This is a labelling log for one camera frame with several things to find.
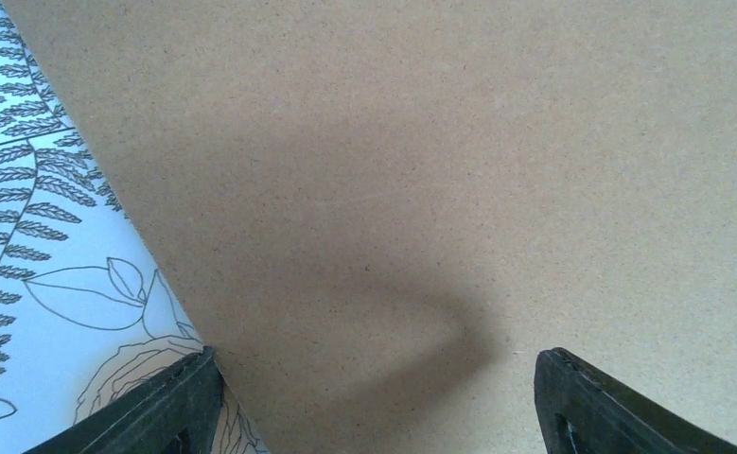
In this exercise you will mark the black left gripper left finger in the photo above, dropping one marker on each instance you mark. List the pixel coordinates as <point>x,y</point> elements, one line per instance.
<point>175,411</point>

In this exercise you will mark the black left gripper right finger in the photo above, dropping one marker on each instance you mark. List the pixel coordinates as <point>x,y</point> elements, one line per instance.
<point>582,409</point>

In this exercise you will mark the brown cardboard backing board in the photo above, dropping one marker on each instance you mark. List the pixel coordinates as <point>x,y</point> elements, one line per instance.
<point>380,212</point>

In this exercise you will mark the floral patterned table mat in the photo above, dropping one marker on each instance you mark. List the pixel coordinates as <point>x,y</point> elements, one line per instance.
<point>85,314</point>

